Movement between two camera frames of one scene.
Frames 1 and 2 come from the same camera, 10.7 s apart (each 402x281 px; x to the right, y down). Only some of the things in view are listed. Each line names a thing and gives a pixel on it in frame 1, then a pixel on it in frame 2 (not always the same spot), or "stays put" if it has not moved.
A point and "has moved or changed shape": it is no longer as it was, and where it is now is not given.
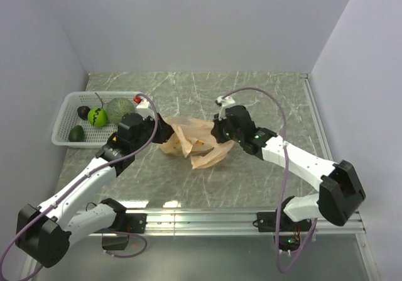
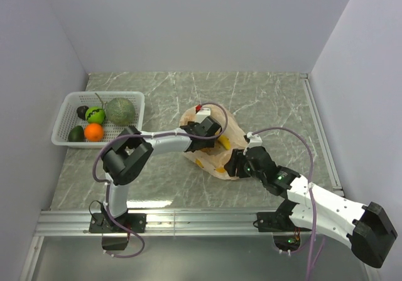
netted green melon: (116, 107) stays put
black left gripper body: (148, 127) to (208, 143)
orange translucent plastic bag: (194, 138) has moved or changed shape
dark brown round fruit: (83, 112) stays put
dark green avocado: (76, 134) stays put
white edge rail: (317, 116) stays put
